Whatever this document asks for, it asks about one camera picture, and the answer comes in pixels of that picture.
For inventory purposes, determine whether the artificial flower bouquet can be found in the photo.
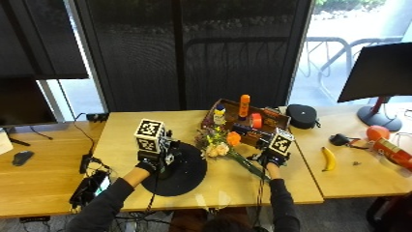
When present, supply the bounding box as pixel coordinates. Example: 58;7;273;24
194;126;270;182

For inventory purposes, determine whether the person's right hand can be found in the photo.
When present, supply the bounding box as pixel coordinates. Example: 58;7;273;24
246;148;290;168

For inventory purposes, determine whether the white marker cube on left glove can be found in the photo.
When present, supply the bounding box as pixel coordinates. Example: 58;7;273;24
132;118;168;155

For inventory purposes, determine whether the white marker cube on right glove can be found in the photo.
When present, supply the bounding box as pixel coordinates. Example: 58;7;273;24
266;128;296;158

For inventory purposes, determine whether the black power strip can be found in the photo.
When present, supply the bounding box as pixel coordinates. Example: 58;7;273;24
85;112;109;123

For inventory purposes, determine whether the the person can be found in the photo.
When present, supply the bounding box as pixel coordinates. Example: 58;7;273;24
62;162;302;232

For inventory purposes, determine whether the orange tape roll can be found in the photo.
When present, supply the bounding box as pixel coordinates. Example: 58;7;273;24
248;112;264;130

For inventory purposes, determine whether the dark blue small box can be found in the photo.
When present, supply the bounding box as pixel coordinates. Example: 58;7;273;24
230;123;260;137

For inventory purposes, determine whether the black power adapter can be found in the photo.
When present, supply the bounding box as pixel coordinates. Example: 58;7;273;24
78;153;93;175

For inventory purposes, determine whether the white bottle with blue cap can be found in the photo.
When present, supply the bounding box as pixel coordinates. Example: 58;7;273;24
212;103;228;127

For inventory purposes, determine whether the black monitor on red stand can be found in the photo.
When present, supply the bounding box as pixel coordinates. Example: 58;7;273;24
336;42;412;132

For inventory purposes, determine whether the yellow banana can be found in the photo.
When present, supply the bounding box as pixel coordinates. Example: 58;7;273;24
320;146;337;173

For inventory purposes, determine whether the black small pouch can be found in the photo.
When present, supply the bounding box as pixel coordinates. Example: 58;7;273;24
328;132;352;147

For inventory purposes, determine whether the orange and brown printed box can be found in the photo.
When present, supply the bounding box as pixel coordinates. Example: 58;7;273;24
261;107;282;131

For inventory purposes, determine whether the black mesh window blind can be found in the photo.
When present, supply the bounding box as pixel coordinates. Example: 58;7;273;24
73;0;317;112

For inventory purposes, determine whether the white paper box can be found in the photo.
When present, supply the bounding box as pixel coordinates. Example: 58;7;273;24
0;128;16;157

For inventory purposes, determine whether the black cable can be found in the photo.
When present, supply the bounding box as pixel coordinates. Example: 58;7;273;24
70;112;96;157

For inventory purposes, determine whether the black phone with cables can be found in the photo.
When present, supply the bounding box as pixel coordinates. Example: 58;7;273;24
68;169;112;211

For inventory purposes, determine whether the person's left hand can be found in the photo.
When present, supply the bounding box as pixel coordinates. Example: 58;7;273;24
134;130;182;175

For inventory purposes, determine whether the black computer mouse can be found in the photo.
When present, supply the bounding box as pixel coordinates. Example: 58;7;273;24
10;150;36;167

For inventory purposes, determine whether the black zipped round case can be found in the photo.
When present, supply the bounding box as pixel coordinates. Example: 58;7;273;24
284;103;321;131

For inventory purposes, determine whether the red cylindrical snack can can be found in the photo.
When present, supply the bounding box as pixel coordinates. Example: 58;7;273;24
370;137;412;172

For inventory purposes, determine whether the brown wooden tray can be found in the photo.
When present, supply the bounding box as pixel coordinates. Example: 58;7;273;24
200;98;292;149

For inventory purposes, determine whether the black round felt hat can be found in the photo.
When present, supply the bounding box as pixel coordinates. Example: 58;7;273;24
140;140;208;197

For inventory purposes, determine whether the white marker cube on glove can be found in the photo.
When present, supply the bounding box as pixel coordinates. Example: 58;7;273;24
132;118;168;155
266;128;296;158

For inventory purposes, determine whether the orange ball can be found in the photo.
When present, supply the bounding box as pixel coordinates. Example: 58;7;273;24
365;125;392;142

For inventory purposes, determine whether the orange tall bottle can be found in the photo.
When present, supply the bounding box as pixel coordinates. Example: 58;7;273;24
237;94;252;121

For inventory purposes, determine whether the grey metal bike rack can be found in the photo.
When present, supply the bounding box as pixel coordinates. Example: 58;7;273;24
300;36;404;98

